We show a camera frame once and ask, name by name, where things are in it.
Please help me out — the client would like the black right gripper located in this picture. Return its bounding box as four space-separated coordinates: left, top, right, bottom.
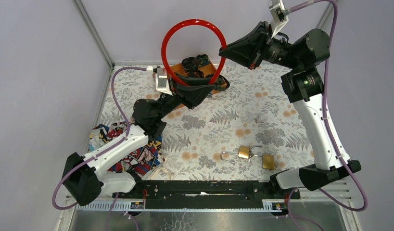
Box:
219 21 301 70

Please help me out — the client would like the red cable lock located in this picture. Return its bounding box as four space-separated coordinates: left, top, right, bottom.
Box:
160 18 227 85

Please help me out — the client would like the brass padlock with long shackle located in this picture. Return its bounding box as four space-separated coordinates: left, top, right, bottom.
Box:
219 145 262 164

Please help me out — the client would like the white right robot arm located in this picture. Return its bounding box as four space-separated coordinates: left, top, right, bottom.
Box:
219 21 361 198

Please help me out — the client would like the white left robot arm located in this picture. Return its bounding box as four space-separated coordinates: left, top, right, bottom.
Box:
62 78 216 206

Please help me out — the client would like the dark rolled sock middle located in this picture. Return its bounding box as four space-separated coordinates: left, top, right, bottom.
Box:
187 70 204 78

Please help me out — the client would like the orange compartment tray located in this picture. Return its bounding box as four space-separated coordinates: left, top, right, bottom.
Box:
164 54 230 111

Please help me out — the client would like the dark green rolled sock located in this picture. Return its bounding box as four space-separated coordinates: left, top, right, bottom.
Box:
196 54 211 67

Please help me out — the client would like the dark rolled sock right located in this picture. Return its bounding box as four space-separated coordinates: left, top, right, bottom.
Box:
213 75 230 94

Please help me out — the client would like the colourful comic print cloth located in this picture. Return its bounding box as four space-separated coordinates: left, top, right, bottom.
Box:
89 121 162 178

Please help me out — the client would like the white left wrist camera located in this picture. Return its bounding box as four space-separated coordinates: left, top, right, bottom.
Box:
146 66 172 95

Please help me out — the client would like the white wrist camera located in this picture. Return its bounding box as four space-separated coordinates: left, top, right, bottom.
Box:
268 0 289 38
146 66 172 95

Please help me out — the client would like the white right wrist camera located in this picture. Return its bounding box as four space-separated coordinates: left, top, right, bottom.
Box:
268 0 289 38

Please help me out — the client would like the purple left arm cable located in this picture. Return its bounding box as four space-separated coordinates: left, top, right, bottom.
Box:
52 66 153 231

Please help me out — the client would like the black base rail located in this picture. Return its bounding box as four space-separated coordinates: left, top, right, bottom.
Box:
112 180 301 209

